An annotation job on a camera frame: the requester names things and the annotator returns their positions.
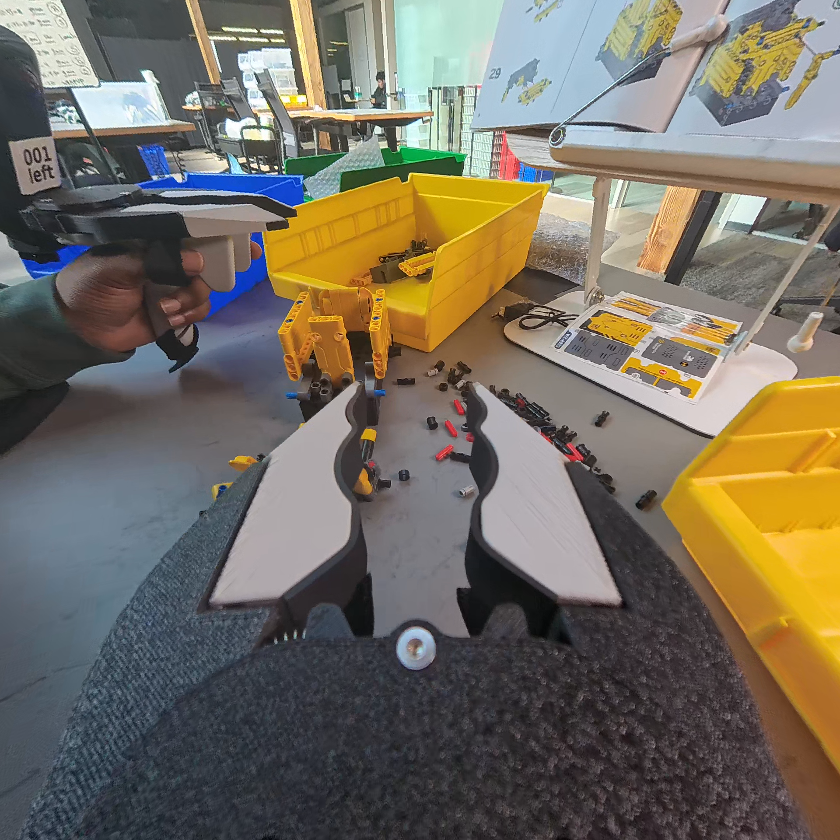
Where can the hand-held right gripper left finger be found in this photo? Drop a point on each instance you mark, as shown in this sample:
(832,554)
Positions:
(289,512)

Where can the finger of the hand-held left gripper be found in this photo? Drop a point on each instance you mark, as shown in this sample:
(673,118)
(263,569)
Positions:
(223,220)
(177,197)

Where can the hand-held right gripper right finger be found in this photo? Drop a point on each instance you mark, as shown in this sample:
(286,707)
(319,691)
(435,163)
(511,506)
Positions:
(544,512)

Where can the pile of small lego pins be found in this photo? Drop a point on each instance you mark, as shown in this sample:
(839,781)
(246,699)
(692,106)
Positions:
(525,410)

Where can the yellow lego robot body model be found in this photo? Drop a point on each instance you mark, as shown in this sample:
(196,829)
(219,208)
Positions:
(328,334)

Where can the lego instruction booklet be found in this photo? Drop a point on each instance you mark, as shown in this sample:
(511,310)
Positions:
(577,65)

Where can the person's left hand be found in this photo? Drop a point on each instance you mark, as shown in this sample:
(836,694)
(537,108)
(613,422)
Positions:
(105,295)

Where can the blue plastic bin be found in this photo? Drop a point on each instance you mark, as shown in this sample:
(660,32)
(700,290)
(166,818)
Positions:
(275,190)

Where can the white printed board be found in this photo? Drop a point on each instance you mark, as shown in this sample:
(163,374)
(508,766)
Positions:
(52,39)

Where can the black office chair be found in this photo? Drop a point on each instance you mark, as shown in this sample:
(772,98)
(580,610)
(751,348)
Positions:
(282,118)
(223,124)

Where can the bubble wrap sheet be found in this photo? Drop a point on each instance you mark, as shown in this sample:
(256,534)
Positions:
(348,170)
(571,246)

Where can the wooden pillar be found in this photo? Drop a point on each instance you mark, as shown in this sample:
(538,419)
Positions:
(307,65)
(669,229)
(203,39)

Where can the wooden office desk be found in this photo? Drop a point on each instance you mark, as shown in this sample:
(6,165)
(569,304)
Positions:
(367,116)

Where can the sticker sheet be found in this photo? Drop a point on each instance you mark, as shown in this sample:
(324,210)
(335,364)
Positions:
(649,348)

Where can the green plastic bin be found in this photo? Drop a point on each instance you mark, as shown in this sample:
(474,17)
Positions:
(426,161)

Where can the yellow plastic bin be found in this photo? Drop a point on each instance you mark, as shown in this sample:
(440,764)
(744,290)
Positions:
(774,525)
(472,262)

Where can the yellow perforated lego frame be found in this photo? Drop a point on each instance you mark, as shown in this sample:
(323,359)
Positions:
(417,264)

